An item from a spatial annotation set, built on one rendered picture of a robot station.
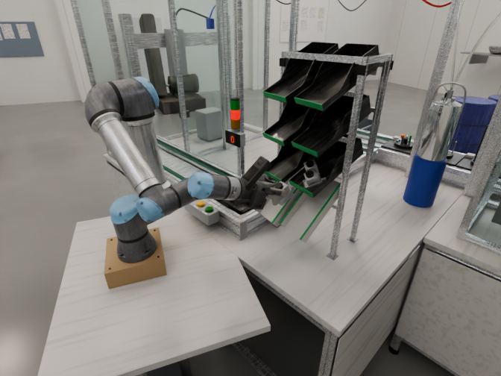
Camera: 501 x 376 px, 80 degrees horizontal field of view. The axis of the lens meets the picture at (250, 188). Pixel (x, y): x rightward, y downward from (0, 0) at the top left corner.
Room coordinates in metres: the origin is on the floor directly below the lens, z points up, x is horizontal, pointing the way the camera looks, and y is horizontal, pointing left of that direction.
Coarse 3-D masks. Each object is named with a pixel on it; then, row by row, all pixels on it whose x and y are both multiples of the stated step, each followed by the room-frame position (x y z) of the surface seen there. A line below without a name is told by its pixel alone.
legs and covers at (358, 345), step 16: (416, 256) 1.15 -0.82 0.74; (400, 272) 1.01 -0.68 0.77; (272, 288) 0.89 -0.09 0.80; (384, 288) 0.89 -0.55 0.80; (400, 288) 1.07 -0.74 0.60; (384, 304) 0.94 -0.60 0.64; (400, 304) 1.16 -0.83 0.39; (368, 320) 0.83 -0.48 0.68; (384, 320) 0.99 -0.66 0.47; (336, 336) 0.66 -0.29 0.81; (352, 336) 0.73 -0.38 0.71; (368, 336) 0.87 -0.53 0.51; (384, 336) 1.06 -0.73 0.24; (240, 352) 1.03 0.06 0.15; (336, 352) 0.66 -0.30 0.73; (352, 352) 0.76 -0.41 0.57; (368, 352) 0.92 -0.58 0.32; (256, 368) 0.95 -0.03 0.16; (320, 368) 0.69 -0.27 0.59; (336, 368) 0.68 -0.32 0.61; (352, 368) 0.80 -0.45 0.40
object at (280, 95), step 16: (304, 48) 1.27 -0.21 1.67; (320, 48) 1.27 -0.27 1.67; (336, 48) 1.19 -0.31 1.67; (288, 64) 1.23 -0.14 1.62; (304, 64) 1.28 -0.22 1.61; (320, 64) 1.15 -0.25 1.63; (288, 80) 1.23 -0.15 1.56; (304, 80) 1.11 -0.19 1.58; (272, 96) 1.13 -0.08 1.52; (288, 96) 1.07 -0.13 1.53
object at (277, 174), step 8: (288, 144) 1.24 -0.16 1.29; (280, 152) 1.22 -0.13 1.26; (288, 152) 1.24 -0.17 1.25; (296, 152) 1.23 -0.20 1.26; (304, 152) 1.13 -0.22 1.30; (272, 160) 1.20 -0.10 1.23; (280, 160) 1.21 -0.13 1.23; (288, 160) 1.19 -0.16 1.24; (296, 160) 1.17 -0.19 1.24; (304, 160) 1.13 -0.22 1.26; (272, 168) 1.18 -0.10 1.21; (280, 168) 1.16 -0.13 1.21; (288, 168) 1.15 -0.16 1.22; (296, 168) 1.10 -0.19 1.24; (272, 176) 1.11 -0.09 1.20; (280, 176) 1.11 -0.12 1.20; (288, 176) 1.08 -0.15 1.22
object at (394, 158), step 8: (360, 136) 2.43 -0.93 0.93; (368, 136) 2.38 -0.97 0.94; (376, 136) 2.36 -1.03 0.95; (384, 136) 2.33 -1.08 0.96; (376, 144) 2.26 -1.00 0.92; (376, 152) 2.05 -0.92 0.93; (384, 152) 2.02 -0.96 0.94; (392, 152) 1.98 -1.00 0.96; (400, 152) 1.97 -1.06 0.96; (456, 152) 1.97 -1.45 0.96; (376, 160) 2.05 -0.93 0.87; (384, 160) 2.01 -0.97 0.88; (392, 160) 1.97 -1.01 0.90; (400, 160) 1.93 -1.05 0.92; (408, 160) 1.90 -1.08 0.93; (400, 168) 1.92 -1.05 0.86; (448, 168) 1.72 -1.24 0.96; (456, 168) 1.71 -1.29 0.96; (448, 176) 1.71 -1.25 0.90; (456, 176) 1.68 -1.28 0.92; (464, 176) 1.65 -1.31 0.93; (456, 184) 1.67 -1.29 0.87; (464, 184) 1.64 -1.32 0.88
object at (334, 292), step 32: (352, 192) 1.58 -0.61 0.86; (384, 192) 1.58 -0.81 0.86; (448, 192) 1.57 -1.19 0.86; (320, 224) 1.25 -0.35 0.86; (352, 224) 1.25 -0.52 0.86; (384, 224) 1.25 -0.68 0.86; (416, 224) 1.25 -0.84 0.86; (256, 256) 1.02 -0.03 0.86; (288, 256) 1.01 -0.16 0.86; (320, 256) 1.01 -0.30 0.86; (352, 256) 1.01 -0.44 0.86; (384, 256) 1.01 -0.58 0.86; (288, 288) 0.83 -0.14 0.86; (320, 288) 0.83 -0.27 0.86; (352, 288) 0.83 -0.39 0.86; (320, 320) 0.70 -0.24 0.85; (352, 320) 0.70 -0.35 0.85
